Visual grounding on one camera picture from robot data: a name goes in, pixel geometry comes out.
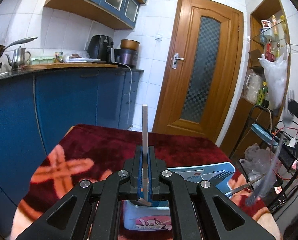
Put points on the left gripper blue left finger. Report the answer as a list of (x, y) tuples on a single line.
[(136, 174)]

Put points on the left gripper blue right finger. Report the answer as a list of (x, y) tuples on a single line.
[(154, 170)]

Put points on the light blue utensil holder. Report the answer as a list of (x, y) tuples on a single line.
[(157, 216)]

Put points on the steel knife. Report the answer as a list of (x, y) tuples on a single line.
[(241, 188)]

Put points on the blue patterned chair seat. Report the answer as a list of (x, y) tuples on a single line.
[(266, 136)]

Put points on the white plastic bag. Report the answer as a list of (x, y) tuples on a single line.
[(276, 76)]

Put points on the wooden shelf unit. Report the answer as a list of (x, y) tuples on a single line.
[(264, 76)]

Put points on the clear plastic bags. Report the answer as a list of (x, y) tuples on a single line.
[(257, 162)]

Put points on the red floral table cloth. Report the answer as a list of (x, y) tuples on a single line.
[(94, 153)]

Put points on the brown wooden door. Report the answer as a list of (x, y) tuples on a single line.
[(195, 98)]

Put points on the dark rice cooker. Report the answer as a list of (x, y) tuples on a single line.
[(126, 56)]

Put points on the blue base cabinets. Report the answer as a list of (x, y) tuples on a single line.
[(38, 107)]

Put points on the brown pot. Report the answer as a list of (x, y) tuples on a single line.
[(130, 44)]

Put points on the black air fryer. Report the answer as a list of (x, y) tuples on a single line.
[(101, 47)]

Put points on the steel kettle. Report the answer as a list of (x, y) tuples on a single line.
[(20, 58)]

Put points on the silver door handle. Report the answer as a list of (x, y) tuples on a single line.
[(176, 59)]

